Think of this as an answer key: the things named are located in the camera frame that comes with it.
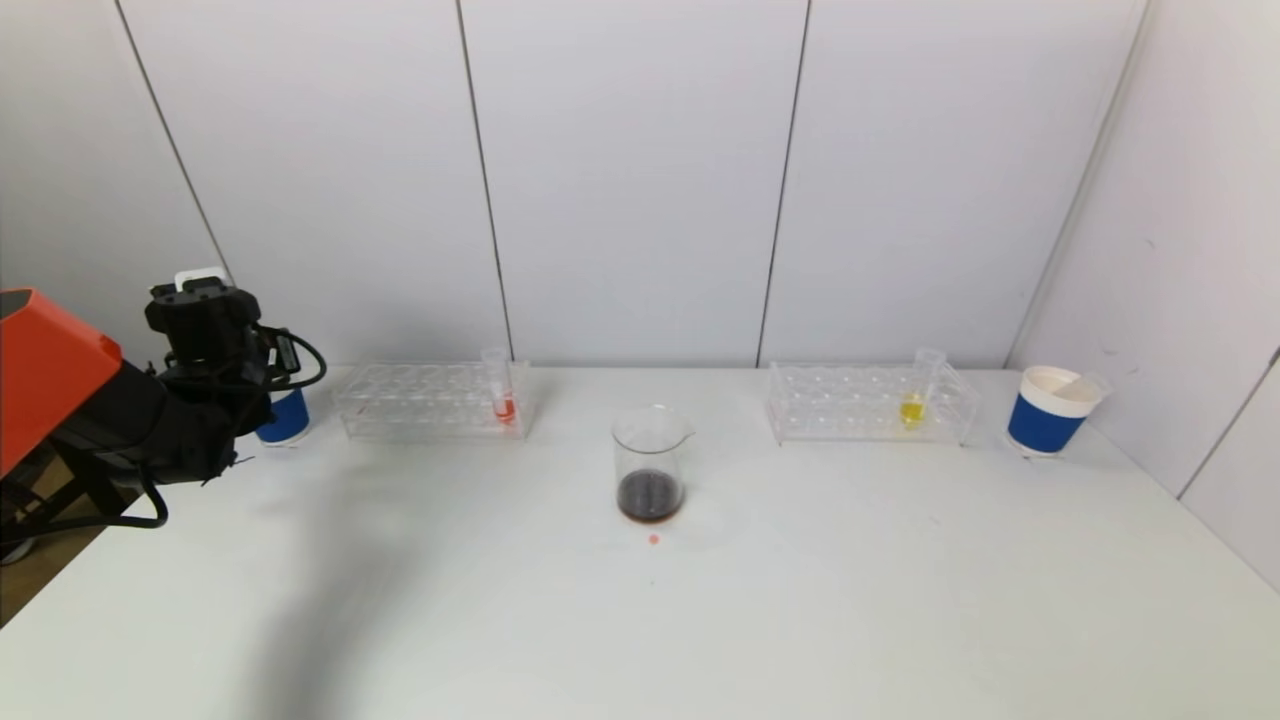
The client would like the clear glass beaker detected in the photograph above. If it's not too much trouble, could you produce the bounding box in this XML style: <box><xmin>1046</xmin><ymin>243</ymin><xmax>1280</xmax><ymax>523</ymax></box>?
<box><xmin>612</xmin><ymin>404</ymin><xmax>696</xmax><ymax>527</ymax></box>

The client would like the clear acrylic test tube rack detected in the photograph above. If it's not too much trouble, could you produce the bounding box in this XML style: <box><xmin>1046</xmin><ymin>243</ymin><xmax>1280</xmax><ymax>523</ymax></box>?
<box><xmin>332</xmin><ymin>360</ymin><xmax>534</xmax><ymax>441</ymax></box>
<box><xmin>766</xmin><ymin>360</ymin><xmax>979</xmax><ymax>447</ymax></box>

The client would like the yellow pigment test tube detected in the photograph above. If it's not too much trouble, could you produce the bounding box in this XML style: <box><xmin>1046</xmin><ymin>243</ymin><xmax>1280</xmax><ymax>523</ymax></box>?
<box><xmin>897</xmin><ymin>347</ymin><xmax>947</xmax><ymax>430</ymax></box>

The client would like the blue and white paper cup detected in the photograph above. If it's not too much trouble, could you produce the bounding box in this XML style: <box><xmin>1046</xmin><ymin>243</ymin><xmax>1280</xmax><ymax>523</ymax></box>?
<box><xmin>254</xmin><ymin>388</ymin><xmax>312</xmax><ymax>449</ymax></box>
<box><xmin>1006</xmin><ymin>365</ymin><xmax>1104</xmax><ymax>459</ymax></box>

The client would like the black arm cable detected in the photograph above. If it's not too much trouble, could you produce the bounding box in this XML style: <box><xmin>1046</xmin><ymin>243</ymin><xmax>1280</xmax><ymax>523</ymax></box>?
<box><xmin>0</xmin><ymin>470</ymin><xmax>169</xmax><ymax>546</ymax></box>

